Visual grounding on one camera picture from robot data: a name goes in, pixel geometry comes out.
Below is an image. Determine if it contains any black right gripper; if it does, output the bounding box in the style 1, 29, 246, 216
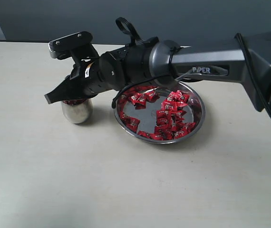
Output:
44, 57, 116, 104

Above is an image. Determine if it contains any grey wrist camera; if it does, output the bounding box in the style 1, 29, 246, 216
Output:
48, 31, 93, 60

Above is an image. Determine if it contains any stainless steel cup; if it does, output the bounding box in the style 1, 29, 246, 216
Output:
61, 99, 93, 124

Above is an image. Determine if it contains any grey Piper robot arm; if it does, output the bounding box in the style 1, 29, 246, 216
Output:
45, 32, 271, 118

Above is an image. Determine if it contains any black cable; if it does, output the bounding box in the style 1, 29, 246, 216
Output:
111, 17, 229, 110

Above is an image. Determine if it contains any red candy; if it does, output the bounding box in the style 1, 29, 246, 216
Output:
173, 122, 196, 139
149, 132, 172, 141
166, 90, 189, 104
63, 99, 85, 105

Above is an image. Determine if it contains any stainless steel plate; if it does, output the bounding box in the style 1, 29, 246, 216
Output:
114, 82, 205, 144

